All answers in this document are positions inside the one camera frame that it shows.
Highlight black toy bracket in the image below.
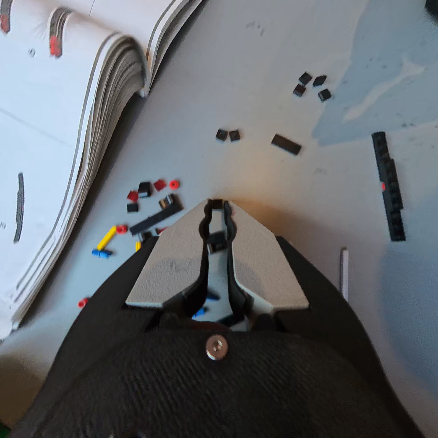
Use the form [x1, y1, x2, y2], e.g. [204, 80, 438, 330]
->
[206, 232, 229, 254]

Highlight short black smooth toy tile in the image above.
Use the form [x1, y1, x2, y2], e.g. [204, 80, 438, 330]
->
[270, 133, 302, 156]

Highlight grey desk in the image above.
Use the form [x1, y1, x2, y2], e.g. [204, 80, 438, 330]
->
[0, 0, 438, 438]

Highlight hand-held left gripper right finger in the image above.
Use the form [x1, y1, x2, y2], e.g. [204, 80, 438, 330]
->
[223, 199, 310, 330]

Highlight long black studded toy plate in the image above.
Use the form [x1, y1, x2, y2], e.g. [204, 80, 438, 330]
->
[371, 131, 407, 243]

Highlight open instruction booklet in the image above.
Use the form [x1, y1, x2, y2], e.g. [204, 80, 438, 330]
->
[0, 0, 207, 339]

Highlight grey toy axle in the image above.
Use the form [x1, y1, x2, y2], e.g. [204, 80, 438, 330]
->
[340, 248, 349, 302]

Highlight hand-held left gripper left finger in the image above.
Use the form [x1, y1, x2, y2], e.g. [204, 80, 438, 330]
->
[125, 199, 213, 317]

